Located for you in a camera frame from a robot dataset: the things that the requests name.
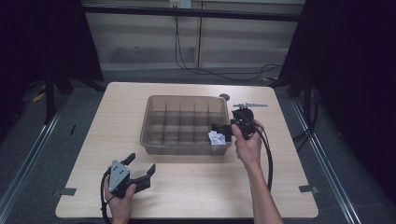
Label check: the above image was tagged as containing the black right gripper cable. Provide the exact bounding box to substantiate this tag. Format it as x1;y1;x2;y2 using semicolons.
253;120;275;192

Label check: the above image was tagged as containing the white wall socket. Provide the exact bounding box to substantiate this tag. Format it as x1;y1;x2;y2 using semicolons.
168;0;192;9

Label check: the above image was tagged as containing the person's left hand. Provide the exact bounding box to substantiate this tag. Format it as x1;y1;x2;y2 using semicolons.
104;175;137;224

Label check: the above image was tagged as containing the white sock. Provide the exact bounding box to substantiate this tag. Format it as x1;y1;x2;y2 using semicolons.
207;130;228;147

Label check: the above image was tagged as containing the grey tape piece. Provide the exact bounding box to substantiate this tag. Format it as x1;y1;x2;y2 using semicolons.
298;184;319;195
59;187;78;197

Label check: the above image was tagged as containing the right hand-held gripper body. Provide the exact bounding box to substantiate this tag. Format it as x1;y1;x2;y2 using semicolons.
231;102;269;141

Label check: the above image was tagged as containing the black metal stand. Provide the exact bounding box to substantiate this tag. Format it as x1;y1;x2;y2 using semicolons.
42;66;107;126
270;69;316;125

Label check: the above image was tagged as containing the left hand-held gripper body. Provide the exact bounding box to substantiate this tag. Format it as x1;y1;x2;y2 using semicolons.
108;160;152;200

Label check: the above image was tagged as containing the aluminium floor rail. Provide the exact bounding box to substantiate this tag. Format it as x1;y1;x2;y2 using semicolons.
0;101;69;217
290;98;362;224

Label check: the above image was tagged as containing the black cable on floor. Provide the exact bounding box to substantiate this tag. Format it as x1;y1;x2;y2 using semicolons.
173;15;284;83

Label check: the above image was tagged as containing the grey translucent divided storage box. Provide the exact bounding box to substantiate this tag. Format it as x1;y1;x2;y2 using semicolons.
139;94;233;156

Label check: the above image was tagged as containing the dark curtain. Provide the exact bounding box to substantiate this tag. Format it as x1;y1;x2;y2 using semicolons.
0;0;105;139
277;0;396;198

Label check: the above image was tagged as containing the person's right hand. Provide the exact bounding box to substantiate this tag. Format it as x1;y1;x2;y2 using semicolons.
230;122;265;171

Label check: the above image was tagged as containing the black cable bundle by stand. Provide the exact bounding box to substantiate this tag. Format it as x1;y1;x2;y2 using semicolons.
291;86;322;153

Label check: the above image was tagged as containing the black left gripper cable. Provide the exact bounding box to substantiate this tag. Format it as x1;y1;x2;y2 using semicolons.
99;169;114;224

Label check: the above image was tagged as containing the black horizontal bar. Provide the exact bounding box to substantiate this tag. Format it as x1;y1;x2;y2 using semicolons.
81;5;303;23

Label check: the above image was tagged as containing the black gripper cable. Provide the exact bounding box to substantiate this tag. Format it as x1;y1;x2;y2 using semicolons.
99;169;114;224
253;120;275;192

